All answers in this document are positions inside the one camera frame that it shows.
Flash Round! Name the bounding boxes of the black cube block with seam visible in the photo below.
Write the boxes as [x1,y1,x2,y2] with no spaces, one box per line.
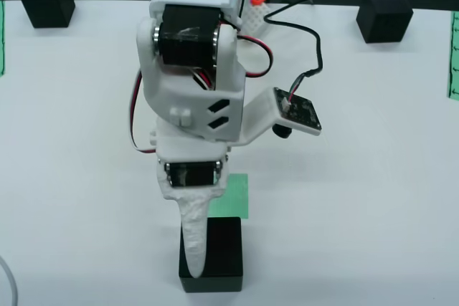
[355,0,415,44]

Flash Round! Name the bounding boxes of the green striped square marker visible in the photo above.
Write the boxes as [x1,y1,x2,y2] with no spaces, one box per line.
[207,172,250,220]

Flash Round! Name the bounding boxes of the green paper strip with arrows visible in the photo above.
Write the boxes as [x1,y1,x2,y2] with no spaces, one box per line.
[0,0,6,76]
[446,11,459,100]

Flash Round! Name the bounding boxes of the red white black servo cable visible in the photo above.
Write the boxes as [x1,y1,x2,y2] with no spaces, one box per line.
[128,68,159,156]

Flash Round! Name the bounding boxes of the wrist camera on white mount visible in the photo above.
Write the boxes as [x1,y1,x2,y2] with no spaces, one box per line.
[240,85,323,146]

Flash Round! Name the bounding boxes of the red and black servo cable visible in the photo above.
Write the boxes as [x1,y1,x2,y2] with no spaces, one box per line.
[235,33,276,78]

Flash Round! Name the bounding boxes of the black camera cable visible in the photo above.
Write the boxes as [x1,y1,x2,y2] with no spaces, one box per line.
[263,0,324,105]

